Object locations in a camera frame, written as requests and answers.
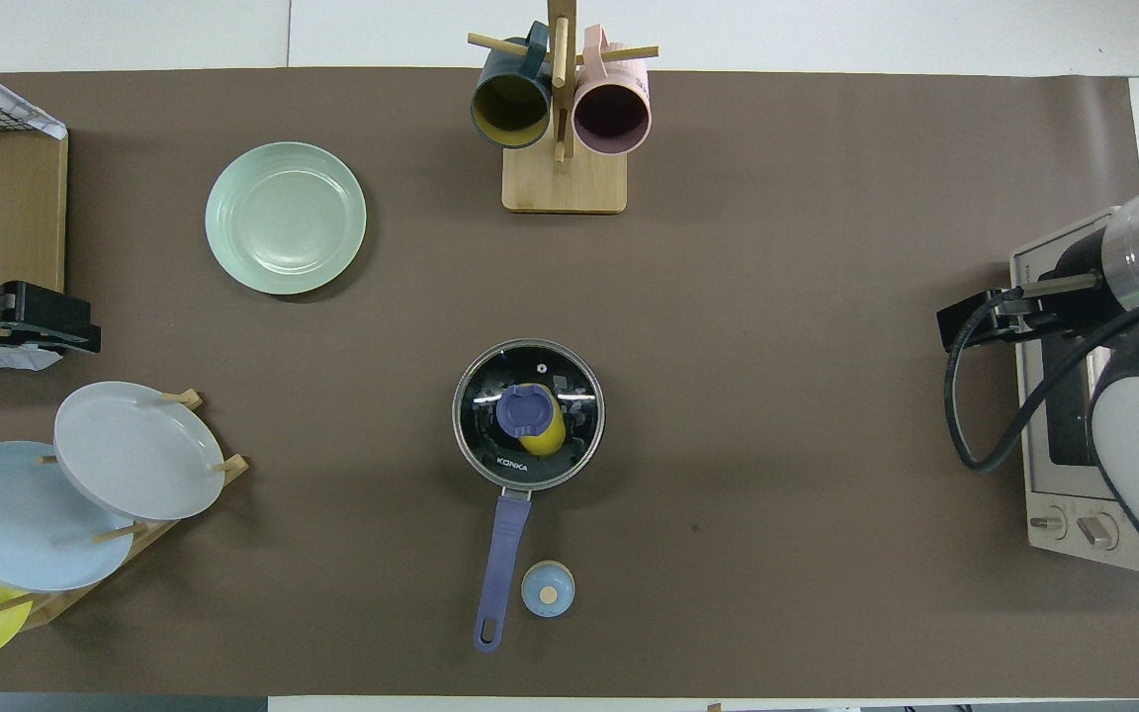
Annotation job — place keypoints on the cream toaster oven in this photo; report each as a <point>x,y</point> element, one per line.
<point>1054,475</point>

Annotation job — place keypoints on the dark blue saucepan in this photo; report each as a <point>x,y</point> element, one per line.
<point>502,564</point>

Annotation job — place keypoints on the wooden plate rack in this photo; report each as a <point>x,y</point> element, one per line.
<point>164,529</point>

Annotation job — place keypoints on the pink ribbed mug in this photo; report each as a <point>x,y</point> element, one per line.
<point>611,114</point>

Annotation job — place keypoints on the glass lid with blue knob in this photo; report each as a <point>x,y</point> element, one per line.
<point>485,396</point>

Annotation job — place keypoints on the grey plate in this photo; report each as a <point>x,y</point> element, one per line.
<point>134,450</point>

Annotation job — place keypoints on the yellow lemon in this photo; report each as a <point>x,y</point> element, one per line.
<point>552,437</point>

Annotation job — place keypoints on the light blue plate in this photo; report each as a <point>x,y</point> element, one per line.
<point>16,524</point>

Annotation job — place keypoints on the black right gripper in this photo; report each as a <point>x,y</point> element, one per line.
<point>1084,287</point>

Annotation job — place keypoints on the dark teal mug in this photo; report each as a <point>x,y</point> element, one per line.
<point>510,109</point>

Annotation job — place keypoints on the dark wooden cutting board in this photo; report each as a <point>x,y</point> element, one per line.
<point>16,213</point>

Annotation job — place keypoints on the wooden mug rack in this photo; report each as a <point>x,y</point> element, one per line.
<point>565,183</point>

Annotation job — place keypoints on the pale green plate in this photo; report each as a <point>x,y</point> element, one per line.
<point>285,218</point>

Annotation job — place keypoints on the brown table mat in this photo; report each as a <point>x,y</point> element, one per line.
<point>777,297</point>

